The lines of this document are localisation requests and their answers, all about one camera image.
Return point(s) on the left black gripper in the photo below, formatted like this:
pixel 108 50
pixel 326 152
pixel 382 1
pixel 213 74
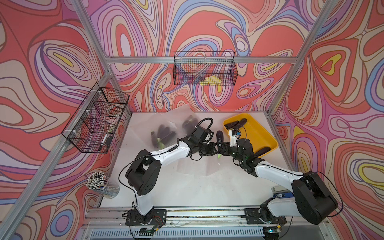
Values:
pixel 212 147

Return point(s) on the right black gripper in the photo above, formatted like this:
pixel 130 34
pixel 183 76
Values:
pixel 225 146

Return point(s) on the clear zip-top bag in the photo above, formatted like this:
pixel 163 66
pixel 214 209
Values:
pixel 204 167
pixel 184 119
pixel 143 124

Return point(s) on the dark purple eggplant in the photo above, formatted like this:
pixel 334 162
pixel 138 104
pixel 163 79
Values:
pixel 154 139

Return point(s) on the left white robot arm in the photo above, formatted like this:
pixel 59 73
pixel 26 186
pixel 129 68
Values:
pixel 143 173

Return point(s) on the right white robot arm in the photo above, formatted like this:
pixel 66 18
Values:
pixel 311 200

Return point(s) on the yellow plastic tray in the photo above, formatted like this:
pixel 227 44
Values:
pixel 259 137

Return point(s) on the blue and white tool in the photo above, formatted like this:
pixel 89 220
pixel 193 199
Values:
pixel 281 192

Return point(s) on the yellow item in basket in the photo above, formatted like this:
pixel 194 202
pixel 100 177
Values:
pixel 210 81

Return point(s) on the clear cup of sticks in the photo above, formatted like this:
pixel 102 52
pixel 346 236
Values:
pixel 100 183

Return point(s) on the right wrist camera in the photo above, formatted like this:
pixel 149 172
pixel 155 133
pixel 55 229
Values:
pixel 234 136

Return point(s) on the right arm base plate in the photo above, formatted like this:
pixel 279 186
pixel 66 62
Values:
pixel 262 216

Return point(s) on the back black wire basket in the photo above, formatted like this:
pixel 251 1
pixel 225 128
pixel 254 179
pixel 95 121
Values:
pixel 190 67

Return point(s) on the black wire basket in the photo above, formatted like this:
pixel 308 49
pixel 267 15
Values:
pixel 93 129
pixel 190 67

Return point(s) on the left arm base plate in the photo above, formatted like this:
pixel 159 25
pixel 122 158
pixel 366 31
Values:
pixel 155 217

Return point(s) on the left black wire basket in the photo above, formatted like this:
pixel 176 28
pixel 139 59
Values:
pixel 93 129

